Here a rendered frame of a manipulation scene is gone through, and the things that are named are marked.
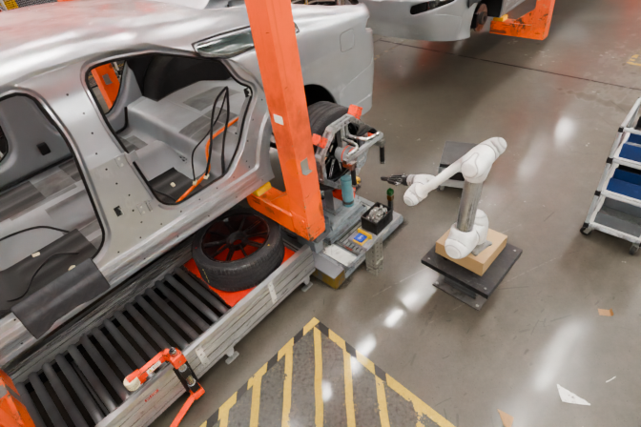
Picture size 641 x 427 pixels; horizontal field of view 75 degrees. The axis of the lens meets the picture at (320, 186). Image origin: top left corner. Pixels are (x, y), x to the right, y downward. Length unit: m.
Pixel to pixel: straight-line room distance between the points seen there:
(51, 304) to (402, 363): 2.07
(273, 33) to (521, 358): 2.42
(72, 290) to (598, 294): 3.35
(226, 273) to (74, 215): 1.15
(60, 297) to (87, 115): 0.99
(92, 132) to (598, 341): 3.22
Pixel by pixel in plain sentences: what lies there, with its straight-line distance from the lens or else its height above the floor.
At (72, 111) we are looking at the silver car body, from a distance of 2.42.
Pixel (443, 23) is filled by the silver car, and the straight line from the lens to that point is 5.24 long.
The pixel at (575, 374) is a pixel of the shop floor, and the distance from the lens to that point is 3.16.
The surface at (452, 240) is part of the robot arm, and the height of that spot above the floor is 0.65.
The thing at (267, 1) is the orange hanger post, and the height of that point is 2.11.
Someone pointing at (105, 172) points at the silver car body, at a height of 1.43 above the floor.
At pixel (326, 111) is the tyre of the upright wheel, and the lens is 3.05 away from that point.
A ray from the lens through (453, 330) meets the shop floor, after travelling 3.14.
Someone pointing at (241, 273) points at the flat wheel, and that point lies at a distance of 2.97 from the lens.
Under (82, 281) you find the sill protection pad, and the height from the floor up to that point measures 0.92.
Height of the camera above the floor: 2.61
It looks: 38 degrees down
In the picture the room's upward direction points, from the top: 9 degrees counter-clockwise
